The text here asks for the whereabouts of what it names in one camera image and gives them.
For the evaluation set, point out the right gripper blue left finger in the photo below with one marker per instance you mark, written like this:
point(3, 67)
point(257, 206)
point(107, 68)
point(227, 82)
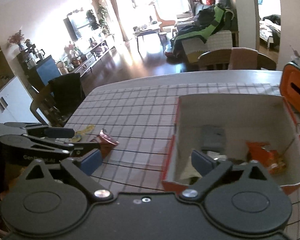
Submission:
point(77, 171)

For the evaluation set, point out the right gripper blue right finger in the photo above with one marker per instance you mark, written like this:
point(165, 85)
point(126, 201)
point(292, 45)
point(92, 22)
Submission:
point(212, 171)

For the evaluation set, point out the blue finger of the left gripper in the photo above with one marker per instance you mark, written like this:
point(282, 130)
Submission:
point(41, 131)
point(82, 148)

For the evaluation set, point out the yellow minion jelly cup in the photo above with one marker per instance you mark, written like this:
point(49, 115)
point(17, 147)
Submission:
point(81, 133)

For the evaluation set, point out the brown oreo snack bag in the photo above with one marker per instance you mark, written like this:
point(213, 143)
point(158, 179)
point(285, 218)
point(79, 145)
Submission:
point(105, 141)

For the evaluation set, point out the silver black snack packet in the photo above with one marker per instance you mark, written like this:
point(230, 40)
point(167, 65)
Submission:
point(212, 139)

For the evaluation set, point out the red lion snack bag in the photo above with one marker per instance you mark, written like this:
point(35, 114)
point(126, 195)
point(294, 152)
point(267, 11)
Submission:
point(268, 157)

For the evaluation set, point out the white milk biscuit packet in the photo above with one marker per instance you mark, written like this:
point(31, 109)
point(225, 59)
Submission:
point(189, 175)

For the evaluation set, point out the wooden chair with black coat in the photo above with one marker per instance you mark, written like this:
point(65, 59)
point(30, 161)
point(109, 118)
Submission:
point(57, 101)

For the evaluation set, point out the orange cardboard box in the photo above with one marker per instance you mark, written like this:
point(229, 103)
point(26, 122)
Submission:
point(244, 117)

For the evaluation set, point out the blue cabinet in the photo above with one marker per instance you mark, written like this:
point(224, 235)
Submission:
point(40, 74)

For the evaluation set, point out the grid pattern tablecloth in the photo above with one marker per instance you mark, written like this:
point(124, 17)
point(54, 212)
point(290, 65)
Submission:
point(159, 121)

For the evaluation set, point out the white tv cabinet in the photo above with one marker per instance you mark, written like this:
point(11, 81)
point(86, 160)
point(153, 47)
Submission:
point(85, 62)

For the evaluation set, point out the wooden chair far side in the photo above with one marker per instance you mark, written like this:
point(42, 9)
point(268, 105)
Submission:
point(237, 58)

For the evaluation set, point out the orange green tissue box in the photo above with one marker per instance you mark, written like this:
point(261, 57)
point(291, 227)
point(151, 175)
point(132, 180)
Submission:
point(290, 83)

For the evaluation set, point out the coffee table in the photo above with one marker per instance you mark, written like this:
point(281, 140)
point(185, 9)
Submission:
point(151, 29)

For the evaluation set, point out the sofa with green jacket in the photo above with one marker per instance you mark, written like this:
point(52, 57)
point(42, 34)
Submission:
point(208, 21)

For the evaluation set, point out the wall television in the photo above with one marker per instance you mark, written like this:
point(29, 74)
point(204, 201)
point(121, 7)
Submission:
point(78, 26)

